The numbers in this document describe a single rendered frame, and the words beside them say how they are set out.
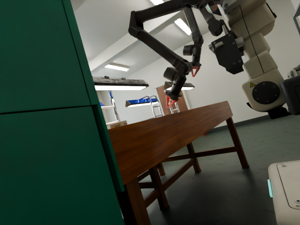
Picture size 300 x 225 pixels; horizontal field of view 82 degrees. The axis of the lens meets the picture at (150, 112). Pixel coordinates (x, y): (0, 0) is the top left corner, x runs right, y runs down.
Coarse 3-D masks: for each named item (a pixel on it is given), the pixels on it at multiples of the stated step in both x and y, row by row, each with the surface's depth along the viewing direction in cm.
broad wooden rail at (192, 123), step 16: (192, 112) 112; (208, 112) 137; (224, 112) 173; (112, 128) 58; (128, 128) 63; (144, 128) 70; (160, 128) 79; (176, 128) 90; (192, 128) 105; (208, 128) 127; (112, 144) 56; (128, 144) 61; (144, 144) 67; (160, 144) 76; (176, 144) 86; (128, 160) 59; (144, 160) 65; (160, 160) 72; (128, 176) 57
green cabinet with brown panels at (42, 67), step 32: (0, 0) 39; (32, 0) 45; (64, 0) 53; (0, 32) 37; (32, 32) 42; (64, 32) 49; (0, 64) 35; (32, 64) 40; (64, 64) 46; (0, 96) 34; (32, 96) 38; (64, 96) 44; (96, 96) 51
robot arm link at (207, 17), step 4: (204, 8) 116; (204, 12) 117; (208, 12) 115; (204, 16) 117; (208, 16) 115; (212, 16) 114; (208, 20) 113; (212, 20) 112; (216, 20) 111; (208, 24) 117; (212, 24) 112; (216, 24) 111; (220, 24) 110; (208, 28) 114; (212, 28) 112; (216, 28) 111; (212, 32) 113; (216, 36) 121
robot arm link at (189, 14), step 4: (184, 12) 124; (188, 12) 122; (192, 12) 122; (188, 16) 122; (192, 16) 121; (188, 20) 123; (192, 20) 121; (188, 24) 123; (192, 24) 121; (196, 24) 121; (192, 28) 122; (196, 28) 120; (192, 32) 121; (196, 32) 120; (192, 36) 121; (196, 36) 120; (200, 36) 118; (200, 40) 119; (200, 44) 123
